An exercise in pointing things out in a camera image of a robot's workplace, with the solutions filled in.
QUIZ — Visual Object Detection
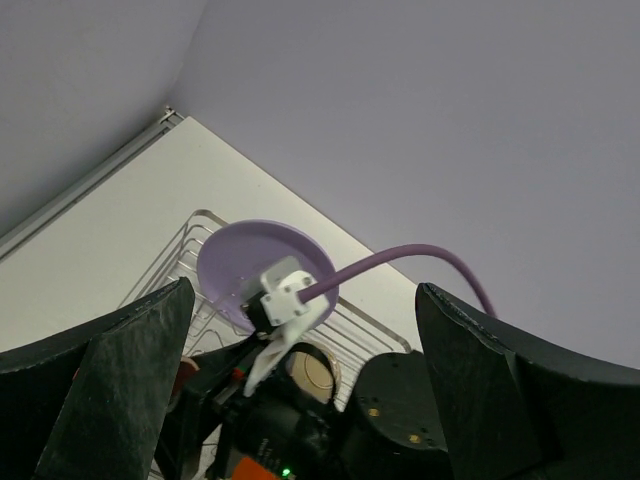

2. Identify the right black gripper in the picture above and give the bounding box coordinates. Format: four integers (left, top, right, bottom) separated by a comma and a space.
159, 339, 300, 479

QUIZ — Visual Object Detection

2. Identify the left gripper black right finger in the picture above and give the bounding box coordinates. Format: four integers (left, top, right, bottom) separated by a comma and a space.
415, 283, 639, 479

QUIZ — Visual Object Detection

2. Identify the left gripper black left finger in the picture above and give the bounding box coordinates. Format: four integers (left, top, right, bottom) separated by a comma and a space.
1, 277, 195, 479

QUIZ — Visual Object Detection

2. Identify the white bowl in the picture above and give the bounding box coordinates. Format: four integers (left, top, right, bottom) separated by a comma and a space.
286, 343, 342, 403

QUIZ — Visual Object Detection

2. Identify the purple plate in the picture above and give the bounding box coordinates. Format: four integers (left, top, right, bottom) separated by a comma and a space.
196, 220, 336, 333

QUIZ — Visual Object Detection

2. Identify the black mug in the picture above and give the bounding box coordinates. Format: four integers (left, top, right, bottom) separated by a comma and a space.
170, 356, 200, 400

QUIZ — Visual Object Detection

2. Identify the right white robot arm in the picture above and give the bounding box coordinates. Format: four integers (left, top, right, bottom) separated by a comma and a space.
154, 336, 453, 479

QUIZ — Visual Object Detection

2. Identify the wire dish rack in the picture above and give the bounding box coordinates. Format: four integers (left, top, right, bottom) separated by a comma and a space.
121, 209, 412, 409

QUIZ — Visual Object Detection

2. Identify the aluminium rail frame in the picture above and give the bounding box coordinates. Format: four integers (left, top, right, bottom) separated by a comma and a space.
1, 106, 185, 261

